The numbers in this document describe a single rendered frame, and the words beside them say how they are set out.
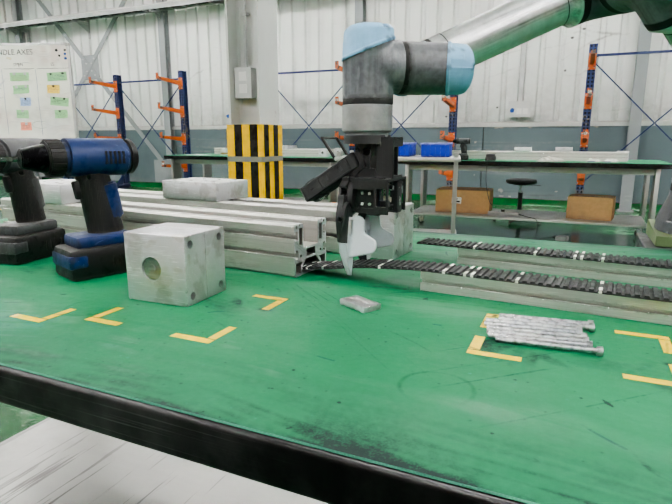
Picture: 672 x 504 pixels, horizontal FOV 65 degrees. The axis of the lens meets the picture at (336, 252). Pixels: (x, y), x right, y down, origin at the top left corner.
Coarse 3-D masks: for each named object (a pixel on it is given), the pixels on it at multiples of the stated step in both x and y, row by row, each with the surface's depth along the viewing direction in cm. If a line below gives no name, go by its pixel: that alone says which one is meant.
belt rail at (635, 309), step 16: (432, 288) 77; (448, 288) 76; (464, 288) 74; (480, 288) 74; (496, 288) 73; (512, 288) 71; (528, 288) 70; (544, 288) 69; (528, 304) 70; (544, 304) 70; (560, 304) 69; (576, 304) 68; (592, 304) 67; (608, 304) 66; (624, 304) 65; (640, 304) 64; (656, 304) 63; (640, 320) 64; (656, 320) 64
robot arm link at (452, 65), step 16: (416, 48) 75; (432, 48) 76; (448, 48) 76; (464, 48) 77; (416, 64) 75; (432, 64) 75; (448, 64) 76; (464, 64) 76; (416, 80) 76; (432, 80) 76; (448, 80) 77; (464, 80) 77
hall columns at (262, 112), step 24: (240, 0) 399; (264, 0) 388; (240, 24) 403; (264, 24) 390; (240, 48) 407; (264, 48) 393; (264, 72) 396; (264, 96) 399; (240, 120) 417; (264, 120) 402; (240, 144) 405; (264, 144) 401; (240, 168) 409; (264, 168) 404; (264, 192) 407
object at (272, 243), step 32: (64, 224) 111; (128, 224) 101; (224, 224) 90; (256, 224) 86; (288, 224) 84; (320, 224) 90; (224, 256) 91; (256, 256) 88; (288, 256) 86; (320, 256) 93
